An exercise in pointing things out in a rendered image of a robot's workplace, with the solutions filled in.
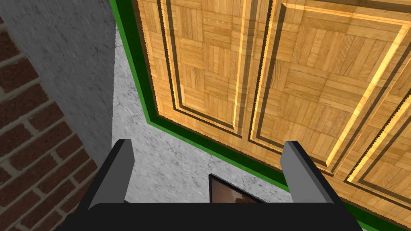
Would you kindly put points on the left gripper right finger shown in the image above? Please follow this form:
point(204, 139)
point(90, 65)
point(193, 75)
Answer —
point(305, 176)

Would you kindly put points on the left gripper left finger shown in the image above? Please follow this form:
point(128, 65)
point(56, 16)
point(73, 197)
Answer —
point(110, 176)

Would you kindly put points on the wooden panelled door leaf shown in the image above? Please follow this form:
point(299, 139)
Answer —
point(289, 73)

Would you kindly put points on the dark framed wall picture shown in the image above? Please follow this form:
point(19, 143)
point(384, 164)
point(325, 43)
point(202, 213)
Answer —
point(226, 192)

